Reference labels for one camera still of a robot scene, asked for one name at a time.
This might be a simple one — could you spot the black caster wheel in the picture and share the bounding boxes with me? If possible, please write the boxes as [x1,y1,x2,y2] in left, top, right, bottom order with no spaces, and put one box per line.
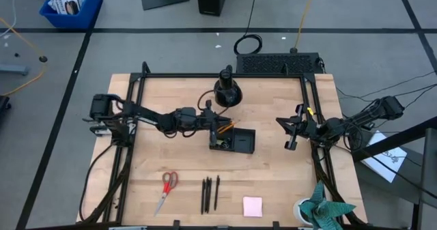
[0,95,12,117]

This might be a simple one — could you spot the black cable bundle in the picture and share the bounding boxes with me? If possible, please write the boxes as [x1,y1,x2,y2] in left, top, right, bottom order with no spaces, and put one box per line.
[79,143,131,223]

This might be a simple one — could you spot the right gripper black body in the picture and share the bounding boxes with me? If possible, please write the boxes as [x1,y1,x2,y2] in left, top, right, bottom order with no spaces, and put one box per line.
[296,116,324,141]

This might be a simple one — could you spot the grey metal floor bar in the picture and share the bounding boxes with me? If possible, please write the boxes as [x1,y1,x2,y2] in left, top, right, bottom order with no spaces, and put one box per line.
[0,63,30,76]

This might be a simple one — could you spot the black coiled cable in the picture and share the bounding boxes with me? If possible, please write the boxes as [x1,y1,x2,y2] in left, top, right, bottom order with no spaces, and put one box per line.
[233,0,264,56]

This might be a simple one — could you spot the white floor cable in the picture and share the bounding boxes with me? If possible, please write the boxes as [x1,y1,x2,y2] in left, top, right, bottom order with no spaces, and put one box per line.
[0,0,17,38]

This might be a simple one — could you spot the pink sticky note pad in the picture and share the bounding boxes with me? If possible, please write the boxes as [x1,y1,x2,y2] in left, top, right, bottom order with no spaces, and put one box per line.
[242,197,264,218]

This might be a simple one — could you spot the orange floor cable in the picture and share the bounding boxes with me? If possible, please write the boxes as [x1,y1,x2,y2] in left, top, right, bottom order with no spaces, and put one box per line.
[0,17,48,97]

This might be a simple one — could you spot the yellow hanging cable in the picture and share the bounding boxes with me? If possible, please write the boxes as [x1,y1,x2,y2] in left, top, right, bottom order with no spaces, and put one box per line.
[294,0,319,50]

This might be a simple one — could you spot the black aluminium table frame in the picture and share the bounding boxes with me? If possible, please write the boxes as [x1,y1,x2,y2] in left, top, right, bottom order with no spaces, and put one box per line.
[81,61,368,230]

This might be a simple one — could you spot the blue storage bin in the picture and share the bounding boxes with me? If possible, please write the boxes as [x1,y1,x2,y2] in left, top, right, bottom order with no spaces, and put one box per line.
[39,0,104,29]

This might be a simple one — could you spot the red-handled scissors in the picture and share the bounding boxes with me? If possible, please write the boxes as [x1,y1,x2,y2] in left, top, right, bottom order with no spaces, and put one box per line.
[153,171,179,217]

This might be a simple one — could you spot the green potted plant white pot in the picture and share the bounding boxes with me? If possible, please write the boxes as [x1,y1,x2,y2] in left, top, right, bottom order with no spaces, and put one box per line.
[292,180,357,230]

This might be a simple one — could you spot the white paper sheet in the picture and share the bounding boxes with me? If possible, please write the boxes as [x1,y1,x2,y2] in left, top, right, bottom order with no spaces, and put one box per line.
[361,130,408,184]

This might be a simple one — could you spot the thin black floor cable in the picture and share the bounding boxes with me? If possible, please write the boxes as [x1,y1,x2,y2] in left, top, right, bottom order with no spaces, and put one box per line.
[336,71,437,103]
[402,85,437,111]

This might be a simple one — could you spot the black mesh desk organizer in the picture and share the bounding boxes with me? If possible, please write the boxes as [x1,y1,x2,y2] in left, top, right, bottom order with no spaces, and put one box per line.
[208,126,257,155]

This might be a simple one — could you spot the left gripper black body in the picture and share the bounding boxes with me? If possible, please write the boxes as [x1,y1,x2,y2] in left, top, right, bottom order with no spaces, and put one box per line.
[197,109,225,130]

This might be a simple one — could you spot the black metal stand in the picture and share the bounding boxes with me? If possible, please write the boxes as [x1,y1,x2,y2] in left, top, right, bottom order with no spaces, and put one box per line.
[351,116,437,230]

